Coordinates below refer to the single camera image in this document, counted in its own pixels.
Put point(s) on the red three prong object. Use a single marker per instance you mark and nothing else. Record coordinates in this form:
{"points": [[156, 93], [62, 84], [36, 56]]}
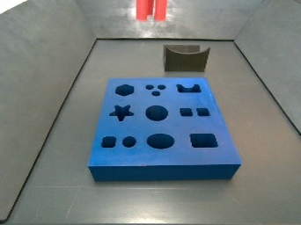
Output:
{"points": [[153, 8]]}

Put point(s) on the blue foam shape board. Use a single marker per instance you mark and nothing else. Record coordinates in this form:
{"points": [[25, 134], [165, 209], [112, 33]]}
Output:
{"points": [[161, 132]]}

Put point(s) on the black curved fixture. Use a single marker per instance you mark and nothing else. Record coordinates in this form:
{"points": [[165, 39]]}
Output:
{"points": [[185, 58]]}

